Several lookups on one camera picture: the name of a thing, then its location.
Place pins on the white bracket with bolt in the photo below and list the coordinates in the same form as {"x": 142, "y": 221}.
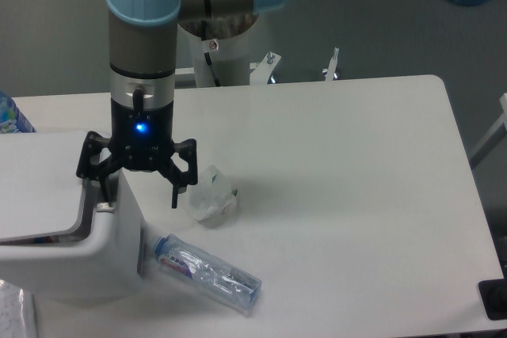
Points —
{"x": 331, "y": 73}

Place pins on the blue labelled bottle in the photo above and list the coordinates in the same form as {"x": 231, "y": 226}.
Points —
{"x": 12, "y": 119}

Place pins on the white mounting bracket frame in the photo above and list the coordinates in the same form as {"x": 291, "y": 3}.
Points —
{"x": 231, "y": 72}

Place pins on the white frame at right edge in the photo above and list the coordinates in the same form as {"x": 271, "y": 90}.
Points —
{"x": 495, "y": 133}

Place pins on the crumpled white paper wrapper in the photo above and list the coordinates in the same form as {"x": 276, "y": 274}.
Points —
{"x": 212, "y": 199}

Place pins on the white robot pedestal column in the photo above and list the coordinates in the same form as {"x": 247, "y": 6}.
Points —
{"x": 223, "y": 38}

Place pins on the crushed clear plastic bottle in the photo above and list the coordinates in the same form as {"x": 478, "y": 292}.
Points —
{"x": 211, "y": 275}

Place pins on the white speckled sheet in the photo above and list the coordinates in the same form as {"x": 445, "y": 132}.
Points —
{"x": 18, "y": 317}

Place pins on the black device at table edge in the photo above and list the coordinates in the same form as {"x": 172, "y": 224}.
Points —
{"x": 493, "y": 294}

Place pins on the white push-lid trash can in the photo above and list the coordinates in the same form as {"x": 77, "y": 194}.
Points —
{"x": 59, "y": 238}

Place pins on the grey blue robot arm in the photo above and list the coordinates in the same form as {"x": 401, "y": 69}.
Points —
{"x": 142, "y": 59}

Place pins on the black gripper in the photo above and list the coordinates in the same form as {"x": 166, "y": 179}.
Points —
{"x": 139, "y": 142}

